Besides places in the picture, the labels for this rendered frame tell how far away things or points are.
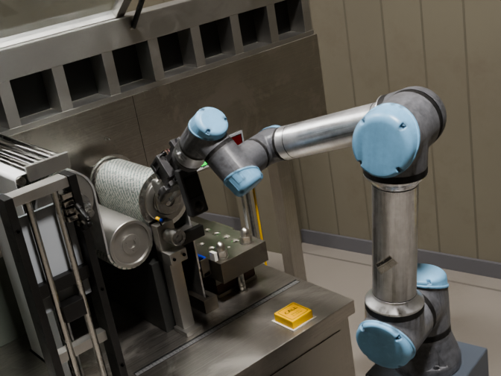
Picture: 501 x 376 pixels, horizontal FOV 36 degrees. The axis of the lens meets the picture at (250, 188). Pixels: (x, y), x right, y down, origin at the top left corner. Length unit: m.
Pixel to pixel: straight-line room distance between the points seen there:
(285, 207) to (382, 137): 1.57
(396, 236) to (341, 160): 2.65
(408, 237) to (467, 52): 2.19
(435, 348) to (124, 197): 0.84
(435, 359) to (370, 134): 0.58
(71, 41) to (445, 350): 1.22
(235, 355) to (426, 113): 0.80
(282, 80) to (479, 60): 1.24
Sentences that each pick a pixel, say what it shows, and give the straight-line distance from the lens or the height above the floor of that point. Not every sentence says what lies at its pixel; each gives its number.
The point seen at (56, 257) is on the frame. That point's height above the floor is 1.27.
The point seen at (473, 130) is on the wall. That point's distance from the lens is 3.66.
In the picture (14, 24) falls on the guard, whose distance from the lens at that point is 2.02.
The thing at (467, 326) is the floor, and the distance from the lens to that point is 3.55.
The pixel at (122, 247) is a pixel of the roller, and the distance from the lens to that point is 1.88.
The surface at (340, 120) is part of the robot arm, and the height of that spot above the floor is 1.47.
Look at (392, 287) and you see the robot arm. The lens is 1.48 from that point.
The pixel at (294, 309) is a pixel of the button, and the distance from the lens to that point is 1.97.
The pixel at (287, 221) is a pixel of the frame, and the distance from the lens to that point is 2.89.
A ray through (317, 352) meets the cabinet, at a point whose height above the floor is 0.80.
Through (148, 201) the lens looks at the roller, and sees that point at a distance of 1.88.
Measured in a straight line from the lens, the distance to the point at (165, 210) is 1.90.
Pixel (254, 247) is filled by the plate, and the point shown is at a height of 1.03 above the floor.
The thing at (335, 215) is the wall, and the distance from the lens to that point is 4.23.
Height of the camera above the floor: 1.93
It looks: 21 degrees down
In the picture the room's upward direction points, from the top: 10 degrees counter-clockwise
